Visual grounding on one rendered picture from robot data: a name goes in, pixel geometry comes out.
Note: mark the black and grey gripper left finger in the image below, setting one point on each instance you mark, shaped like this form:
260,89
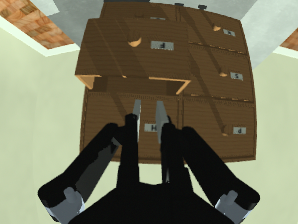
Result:
65,195

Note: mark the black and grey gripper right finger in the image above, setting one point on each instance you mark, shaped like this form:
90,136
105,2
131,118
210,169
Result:
228,194

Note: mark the brown chest of drawers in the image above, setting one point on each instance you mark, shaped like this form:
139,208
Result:
179,97

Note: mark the brown wooden drawer front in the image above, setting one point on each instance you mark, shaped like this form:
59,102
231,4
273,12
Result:
119,47
150,11
102,110
213,120
208,76
203,30

